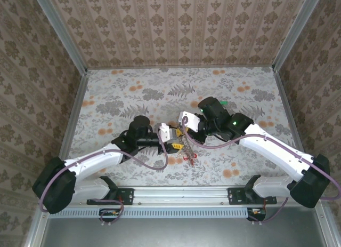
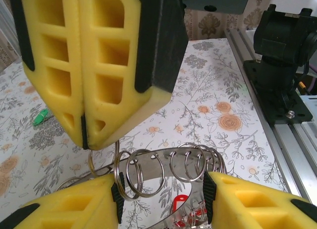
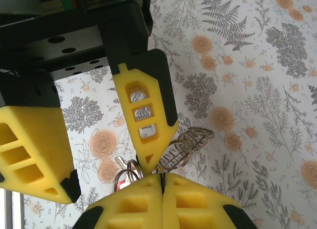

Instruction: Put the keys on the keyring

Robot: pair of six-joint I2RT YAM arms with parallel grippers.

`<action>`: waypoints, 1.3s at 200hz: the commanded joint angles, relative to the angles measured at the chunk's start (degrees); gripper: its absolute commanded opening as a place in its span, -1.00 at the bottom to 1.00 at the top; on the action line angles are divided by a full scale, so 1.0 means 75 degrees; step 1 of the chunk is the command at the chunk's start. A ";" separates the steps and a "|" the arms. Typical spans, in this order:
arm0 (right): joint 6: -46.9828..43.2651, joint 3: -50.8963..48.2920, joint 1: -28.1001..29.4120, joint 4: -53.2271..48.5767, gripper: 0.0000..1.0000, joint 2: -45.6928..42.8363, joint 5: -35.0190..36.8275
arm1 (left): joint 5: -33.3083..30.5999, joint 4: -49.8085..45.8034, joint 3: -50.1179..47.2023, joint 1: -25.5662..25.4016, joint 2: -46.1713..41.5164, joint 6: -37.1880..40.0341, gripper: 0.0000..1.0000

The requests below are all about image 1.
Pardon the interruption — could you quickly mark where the bunch of keys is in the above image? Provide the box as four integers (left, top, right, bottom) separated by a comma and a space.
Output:
175, 135, 198, 167

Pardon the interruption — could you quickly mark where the grey metal sheet panel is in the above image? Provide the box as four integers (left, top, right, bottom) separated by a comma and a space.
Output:
25, 216, 336, 247

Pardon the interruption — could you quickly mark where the aluminium mounting rail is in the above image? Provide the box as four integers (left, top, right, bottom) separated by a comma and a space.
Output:
132, 187, 230, 205

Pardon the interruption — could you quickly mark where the white slotted cable duct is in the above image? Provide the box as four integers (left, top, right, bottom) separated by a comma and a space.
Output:
49, 206, 253, 219

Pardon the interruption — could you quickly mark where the aluminium table side rail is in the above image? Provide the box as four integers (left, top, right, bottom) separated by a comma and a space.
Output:
59, 73, 90, 160
273, 70, 305, 158

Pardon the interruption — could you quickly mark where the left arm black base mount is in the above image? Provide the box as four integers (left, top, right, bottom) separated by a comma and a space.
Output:
86, 176, 134, 206

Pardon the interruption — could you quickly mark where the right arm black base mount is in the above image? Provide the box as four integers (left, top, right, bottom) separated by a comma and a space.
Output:
227, 174, 278, 205

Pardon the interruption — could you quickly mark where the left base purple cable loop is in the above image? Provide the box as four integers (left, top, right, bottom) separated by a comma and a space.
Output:
87, 198, 125, 227

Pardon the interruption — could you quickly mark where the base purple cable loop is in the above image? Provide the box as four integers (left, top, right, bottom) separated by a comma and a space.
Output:
247, 197, 289, 226
87, 198, 125, 227

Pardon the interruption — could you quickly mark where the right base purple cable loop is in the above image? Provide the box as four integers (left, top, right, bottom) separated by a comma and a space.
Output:
247, 197, 289, 226

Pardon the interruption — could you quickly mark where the aluminium frame post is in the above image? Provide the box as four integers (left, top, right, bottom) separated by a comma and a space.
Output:
31, 0, 88, 75
272, 0, 325, 72

